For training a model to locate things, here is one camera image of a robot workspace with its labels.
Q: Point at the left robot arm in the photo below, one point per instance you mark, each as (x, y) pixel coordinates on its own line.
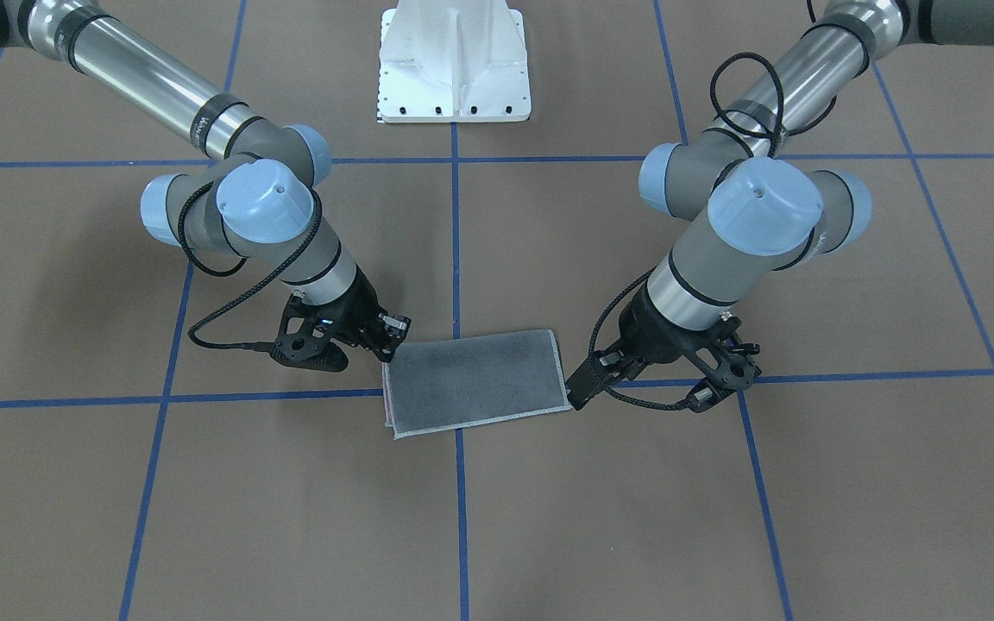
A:
(749, 213)

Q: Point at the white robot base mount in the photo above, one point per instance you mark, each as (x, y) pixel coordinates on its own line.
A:
(453, 62)

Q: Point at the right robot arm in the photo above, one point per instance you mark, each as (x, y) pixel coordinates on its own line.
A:
(257, 201)

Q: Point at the pink and grey towel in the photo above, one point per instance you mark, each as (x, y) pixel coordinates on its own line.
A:
(431, 387)

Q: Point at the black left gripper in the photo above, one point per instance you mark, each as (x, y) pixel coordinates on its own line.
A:
(654, 335)

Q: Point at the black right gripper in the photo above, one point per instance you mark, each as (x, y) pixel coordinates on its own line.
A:
(361, 306)

